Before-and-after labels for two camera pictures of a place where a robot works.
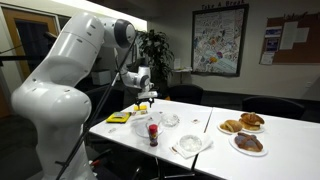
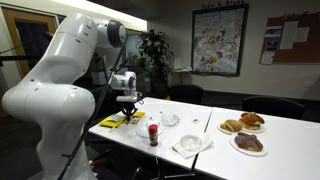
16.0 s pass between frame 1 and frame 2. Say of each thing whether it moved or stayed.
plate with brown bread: stayed
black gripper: moved
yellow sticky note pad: moved
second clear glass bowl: stayed
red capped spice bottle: stayed
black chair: stayed
